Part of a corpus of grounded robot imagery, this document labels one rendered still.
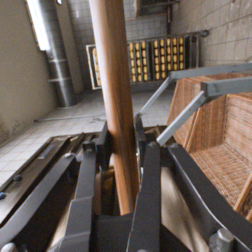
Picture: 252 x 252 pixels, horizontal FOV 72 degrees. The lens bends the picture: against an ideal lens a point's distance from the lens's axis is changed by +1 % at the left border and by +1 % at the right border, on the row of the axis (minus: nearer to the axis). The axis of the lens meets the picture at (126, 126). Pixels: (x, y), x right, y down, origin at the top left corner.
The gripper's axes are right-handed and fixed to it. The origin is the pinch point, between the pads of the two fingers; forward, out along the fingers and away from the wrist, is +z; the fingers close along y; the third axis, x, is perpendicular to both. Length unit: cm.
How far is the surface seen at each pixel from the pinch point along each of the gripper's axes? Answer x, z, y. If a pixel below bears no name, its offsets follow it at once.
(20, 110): -34, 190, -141
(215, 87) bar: -1.7, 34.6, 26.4
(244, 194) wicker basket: -41, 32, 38
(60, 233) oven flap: -61, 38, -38
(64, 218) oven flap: -62, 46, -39
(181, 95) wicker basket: -27, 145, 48
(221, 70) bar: -2, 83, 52
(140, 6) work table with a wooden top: 114, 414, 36
